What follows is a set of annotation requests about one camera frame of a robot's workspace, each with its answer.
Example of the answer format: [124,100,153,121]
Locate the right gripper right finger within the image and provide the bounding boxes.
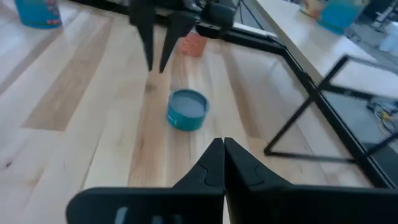
[224,137,398,224]

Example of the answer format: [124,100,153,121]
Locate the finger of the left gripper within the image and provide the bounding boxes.
[159,17,197,74]
[136,23,156,72]

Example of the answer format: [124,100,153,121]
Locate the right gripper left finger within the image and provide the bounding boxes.
[65,138,225,224]

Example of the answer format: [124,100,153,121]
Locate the orange circle-print can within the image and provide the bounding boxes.
[178,29,208,58]

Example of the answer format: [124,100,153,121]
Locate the short teal shark can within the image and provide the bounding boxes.
[165,88,210,132]

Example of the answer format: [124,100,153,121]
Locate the tall blue Cherries can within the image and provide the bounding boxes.
[317,0,373,35]
[14,0,63,30]

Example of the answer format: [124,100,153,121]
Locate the black metal rig frame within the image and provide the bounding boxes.
[67,0,398,190]

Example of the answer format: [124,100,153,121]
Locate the wooden shelf with black frame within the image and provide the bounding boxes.
[247,0,398,166]

